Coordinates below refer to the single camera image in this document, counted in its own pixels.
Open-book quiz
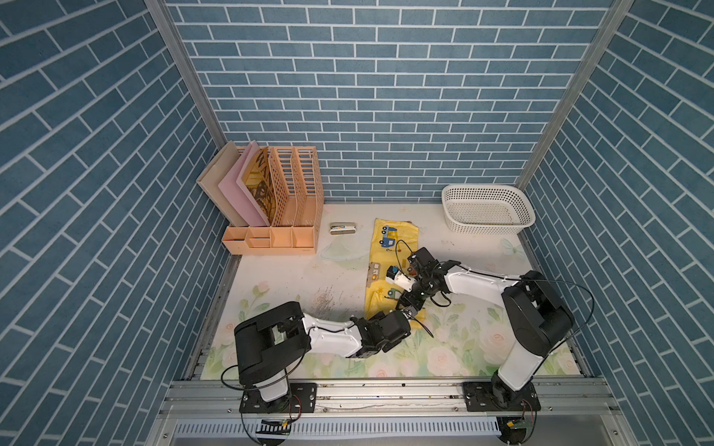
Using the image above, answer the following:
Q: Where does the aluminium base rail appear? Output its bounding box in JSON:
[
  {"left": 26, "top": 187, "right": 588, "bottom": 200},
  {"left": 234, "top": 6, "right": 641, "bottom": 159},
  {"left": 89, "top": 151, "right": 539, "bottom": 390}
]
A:
[{"left": 159, "top": 376, "right": 620, "bottom": 419}]

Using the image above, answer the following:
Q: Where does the pink folder board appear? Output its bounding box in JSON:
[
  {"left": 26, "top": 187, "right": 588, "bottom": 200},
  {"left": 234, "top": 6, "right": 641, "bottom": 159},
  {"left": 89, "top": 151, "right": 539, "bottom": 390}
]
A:
[{"left": 219, "top": 141, "right": 270, "bottom": 227}]

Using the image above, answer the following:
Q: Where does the grey white stapler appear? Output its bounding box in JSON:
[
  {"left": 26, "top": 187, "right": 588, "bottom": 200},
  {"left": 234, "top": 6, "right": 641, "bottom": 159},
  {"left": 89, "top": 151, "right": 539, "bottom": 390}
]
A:
[{"left": 329, "top": 222, "right": 357, "bottom": 235}]

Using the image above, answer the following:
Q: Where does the yellow brown patterned book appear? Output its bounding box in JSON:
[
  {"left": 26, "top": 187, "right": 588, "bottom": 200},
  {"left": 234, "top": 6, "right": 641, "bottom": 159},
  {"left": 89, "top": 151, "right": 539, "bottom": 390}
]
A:
[{"left": 240, "top": 147, "right": 277, "bottom": 226}]

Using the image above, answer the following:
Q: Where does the left green circuit board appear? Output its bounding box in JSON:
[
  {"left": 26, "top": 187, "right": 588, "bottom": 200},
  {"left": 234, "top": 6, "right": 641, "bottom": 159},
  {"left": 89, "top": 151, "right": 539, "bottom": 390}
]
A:
[{"left": 256, "top": 419, "right": 293, "bottom": 437}]

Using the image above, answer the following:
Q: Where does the right green circuit board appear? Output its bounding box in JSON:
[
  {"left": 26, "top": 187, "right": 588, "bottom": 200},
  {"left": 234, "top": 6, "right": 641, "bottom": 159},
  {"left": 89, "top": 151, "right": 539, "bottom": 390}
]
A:
[{"left": 506, "top": 418, "right": 531, "bottom": 430}]

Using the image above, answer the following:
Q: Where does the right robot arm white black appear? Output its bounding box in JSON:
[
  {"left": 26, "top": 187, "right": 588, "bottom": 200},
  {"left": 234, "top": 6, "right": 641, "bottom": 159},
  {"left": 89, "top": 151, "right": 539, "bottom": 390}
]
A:
[{"left": 386, "top": 247, "right": 575, "bottom": 411}]

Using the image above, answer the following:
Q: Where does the beige folder board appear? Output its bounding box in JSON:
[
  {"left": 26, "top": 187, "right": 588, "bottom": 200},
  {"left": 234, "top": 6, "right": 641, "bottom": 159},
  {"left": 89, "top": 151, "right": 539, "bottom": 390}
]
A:
[{"left": 197, "top": 141, "right": 247, "bottom": 227}]

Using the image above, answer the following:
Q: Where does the peach desk file organizer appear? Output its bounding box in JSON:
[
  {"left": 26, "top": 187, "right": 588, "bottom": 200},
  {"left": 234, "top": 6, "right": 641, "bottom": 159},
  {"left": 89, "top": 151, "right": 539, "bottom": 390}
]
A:
[{"left": 222, "top": 147, "right": 325, "bottom": 256}]

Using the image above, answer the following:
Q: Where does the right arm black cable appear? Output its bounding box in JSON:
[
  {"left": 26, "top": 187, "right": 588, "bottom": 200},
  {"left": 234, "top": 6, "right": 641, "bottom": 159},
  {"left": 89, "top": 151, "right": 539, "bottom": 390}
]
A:
[{"left": 393, "top": 239, "right": 596, "bottom": 380}]

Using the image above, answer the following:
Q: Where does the green circuit board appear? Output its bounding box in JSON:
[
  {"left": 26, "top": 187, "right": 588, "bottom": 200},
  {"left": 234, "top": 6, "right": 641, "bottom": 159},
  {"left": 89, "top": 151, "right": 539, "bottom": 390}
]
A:
[
  {"left": 506, "top": 418, "right": 531, "bottom": 430},
  {"left": 256, "top": 419, "right": 293, "bottom": 437}
]

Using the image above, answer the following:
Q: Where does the white plastic mesh basket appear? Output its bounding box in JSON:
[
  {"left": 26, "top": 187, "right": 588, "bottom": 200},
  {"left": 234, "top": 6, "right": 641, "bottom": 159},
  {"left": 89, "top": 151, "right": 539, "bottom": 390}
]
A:
[{"left": 442, "top": 184, "right": 536, "bottom": 235}]

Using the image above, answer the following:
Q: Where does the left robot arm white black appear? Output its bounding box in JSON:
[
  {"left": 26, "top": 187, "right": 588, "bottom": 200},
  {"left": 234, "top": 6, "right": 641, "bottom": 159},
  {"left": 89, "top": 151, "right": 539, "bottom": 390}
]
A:
[{"left": 234, "top": 301, "right": 415, "bottom": 403}]

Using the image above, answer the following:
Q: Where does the yellow car print pillowcase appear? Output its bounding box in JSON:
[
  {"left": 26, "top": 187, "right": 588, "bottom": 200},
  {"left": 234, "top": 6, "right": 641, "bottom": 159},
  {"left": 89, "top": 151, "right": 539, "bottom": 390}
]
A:
[{"left": 364, "top": 219, "right": 419, "bottom": 319}]

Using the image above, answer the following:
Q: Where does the floral table mat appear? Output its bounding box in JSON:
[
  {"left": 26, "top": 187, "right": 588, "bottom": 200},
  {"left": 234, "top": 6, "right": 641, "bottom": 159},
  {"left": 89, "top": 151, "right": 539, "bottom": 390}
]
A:
[{"left": 199, "top": 203, "right": 582, "bottom": 379}]

